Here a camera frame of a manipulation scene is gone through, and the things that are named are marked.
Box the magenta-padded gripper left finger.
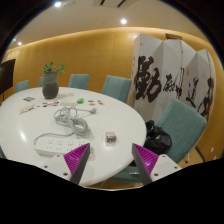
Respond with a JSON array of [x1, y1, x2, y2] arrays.
[[42, 142, 92, 186]]

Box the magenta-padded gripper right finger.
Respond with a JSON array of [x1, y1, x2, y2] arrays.
[[131, 142, 183, 186]]

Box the small beige charger block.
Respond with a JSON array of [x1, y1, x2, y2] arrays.
[[104, 130, 118, 147]]

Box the black bag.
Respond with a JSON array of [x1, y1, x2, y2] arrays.
[[143, 119, 174, 156]]

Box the large teal chair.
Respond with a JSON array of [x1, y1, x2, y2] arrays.
[[109, 97, 209, 183]]

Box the small white power strip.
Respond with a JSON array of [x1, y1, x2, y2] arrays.
[[59, 100, 79, 107]]

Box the colourful small cards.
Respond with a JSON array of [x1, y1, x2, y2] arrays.
[[19, 100, 61, 116], [86, 98, 106, 107]]

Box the small grey card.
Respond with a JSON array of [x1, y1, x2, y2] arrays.
[[22, 96, 37, 103]]

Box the potted plant in grey vase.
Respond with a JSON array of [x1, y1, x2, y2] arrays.
[[41, 61, 67, 100]]

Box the white calligraphy folding screen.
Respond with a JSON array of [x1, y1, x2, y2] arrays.
[[127, 33, 217, 123]]

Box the group of ceiling lights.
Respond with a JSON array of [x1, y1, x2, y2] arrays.
[[16, 0, 129, 47]]

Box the ceiling air vent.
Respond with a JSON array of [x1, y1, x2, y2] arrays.
[[92, 0, 128, 8]]

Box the grey coiled power cable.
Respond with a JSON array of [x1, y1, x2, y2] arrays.
[[33, 106, 99, 146]]

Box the black wall screen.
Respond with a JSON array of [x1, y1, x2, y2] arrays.
[[0, 58, 17, 96]]

